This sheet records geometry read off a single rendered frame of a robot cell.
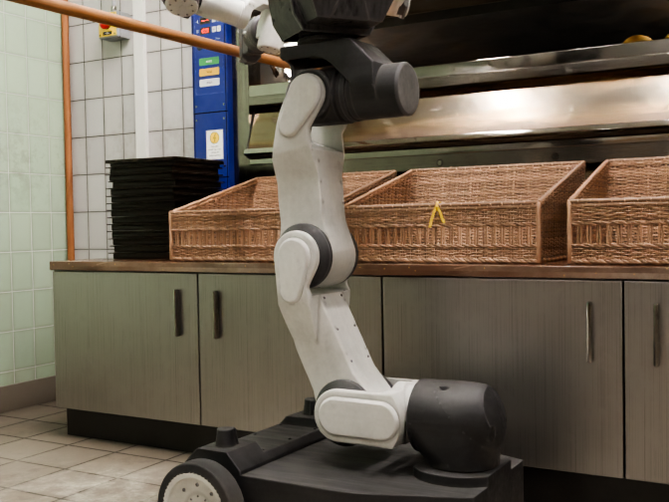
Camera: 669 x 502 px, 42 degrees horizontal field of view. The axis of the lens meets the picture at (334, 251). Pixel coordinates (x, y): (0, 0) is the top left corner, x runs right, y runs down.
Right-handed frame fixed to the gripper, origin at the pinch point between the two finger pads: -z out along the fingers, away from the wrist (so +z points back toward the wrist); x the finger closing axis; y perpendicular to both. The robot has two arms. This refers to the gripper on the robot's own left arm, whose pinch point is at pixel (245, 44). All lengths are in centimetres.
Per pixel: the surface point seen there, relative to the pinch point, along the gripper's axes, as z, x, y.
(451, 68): -1, 3, 68
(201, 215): -21, 47, -8
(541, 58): 21, 3, 84
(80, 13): 24, 1, -48
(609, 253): 75, 58, 61
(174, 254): -30, 59, -14
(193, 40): 1.3, 0.2, -14.9
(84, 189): -130, 35, -25
